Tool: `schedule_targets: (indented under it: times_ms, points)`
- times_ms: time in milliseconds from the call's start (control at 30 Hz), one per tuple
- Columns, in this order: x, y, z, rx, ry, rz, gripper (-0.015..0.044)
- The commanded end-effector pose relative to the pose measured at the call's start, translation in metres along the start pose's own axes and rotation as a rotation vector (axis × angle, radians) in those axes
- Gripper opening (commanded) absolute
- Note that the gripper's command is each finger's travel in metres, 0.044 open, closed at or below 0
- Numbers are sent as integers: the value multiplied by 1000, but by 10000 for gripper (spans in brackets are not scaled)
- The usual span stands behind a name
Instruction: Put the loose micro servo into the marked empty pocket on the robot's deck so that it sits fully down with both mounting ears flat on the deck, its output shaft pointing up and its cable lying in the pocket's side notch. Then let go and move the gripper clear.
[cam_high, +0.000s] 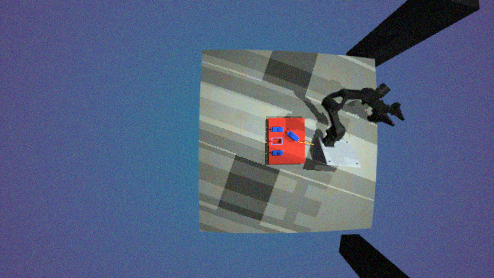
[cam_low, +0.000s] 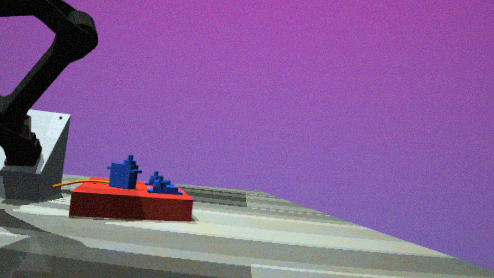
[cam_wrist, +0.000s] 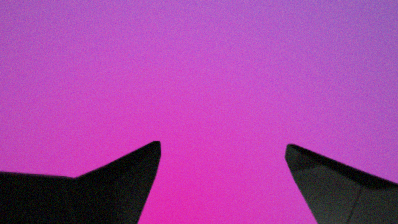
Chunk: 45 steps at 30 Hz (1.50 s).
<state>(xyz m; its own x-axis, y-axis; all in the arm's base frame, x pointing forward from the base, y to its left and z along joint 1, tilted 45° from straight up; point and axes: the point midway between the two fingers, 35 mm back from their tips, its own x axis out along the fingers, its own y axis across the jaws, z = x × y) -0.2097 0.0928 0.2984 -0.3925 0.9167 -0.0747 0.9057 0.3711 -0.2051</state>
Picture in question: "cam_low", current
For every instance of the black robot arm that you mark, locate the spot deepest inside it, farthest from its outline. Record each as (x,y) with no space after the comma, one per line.
(75,37)

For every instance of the red flat deck plate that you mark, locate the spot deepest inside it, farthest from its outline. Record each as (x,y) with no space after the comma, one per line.
(156,200)

